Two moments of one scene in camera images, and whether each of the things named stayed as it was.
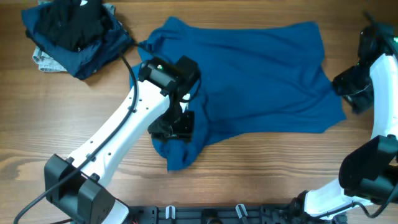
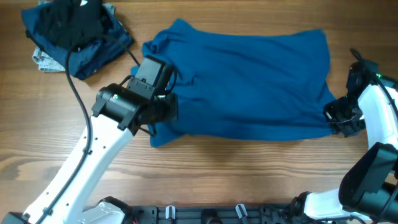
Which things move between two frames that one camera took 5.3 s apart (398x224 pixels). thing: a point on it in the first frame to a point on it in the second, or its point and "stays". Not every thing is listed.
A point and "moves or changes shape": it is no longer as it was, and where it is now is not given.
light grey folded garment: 46,63 stays
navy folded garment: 81,63 stays
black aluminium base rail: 224,214 stays
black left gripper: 184,131 to 170,113
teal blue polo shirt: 257,79 moves or changes shape
